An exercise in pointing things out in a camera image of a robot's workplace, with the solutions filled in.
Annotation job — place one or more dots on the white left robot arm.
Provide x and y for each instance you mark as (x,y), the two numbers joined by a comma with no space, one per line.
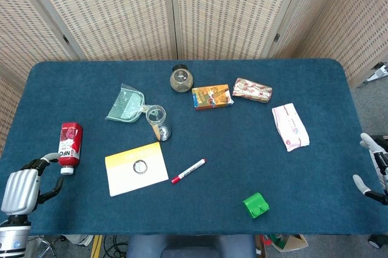
(12,236)

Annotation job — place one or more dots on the silver red snack package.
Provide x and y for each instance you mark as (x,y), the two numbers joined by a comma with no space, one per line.
(251,90)

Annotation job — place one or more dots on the black caster wheel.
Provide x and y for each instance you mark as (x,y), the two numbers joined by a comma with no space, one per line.
(377,241)

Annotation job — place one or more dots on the black screen hinge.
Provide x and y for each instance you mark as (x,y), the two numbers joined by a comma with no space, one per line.
(65,39)
(276,37)

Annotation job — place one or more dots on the chrome stool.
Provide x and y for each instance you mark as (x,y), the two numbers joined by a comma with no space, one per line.
(42,247)

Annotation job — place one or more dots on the red whiteboard marker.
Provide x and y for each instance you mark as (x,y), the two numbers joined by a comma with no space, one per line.
(189,170)

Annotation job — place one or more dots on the cardboard box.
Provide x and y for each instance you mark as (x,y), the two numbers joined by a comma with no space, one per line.
(291,243)

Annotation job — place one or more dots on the pink wet wipes pack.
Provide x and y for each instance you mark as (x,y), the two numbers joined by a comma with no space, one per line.
(291,126)

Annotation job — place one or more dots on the mint dustpan set in bag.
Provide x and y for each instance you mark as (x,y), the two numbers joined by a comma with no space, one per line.
(125,103)

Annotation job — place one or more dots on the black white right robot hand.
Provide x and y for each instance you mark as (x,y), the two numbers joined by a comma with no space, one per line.
(380,161)

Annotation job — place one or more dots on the grey metal stand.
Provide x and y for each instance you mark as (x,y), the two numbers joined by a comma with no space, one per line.
(379,73)

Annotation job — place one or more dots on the green plastic building block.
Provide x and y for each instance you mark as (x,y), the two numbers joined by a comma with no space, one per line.
(254,203)

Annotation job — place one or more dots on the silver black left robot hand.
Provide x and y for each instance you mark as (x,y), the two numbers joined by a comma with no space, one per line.
(19,189)

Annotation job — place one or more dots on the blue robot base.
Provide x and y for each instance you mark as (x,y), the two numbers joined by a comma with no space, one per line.
(188,247)

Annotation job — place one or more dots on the yellow white notepad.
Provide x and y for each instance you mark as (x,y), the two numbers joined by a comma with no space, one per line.
(121,176)

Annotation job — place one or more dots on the woven folding screen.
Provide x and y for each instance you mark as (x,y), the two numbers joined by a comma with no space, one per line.
(127,12)

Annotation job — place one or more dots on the red juice bottle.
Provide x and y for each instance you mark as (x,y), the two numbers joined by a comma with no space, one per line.
(71,143)

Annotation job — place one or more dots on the blue table cloth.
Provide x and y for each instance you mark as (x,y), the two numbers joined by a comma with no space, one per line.
(227,149)

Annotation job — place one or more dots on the round glass jar black lid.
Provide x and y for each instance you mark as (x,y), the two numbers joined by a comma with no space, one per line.
(181,80)

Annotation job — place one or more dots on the orange snack box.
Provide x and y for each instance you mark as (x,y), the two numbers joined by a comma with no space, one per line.
(212,97)

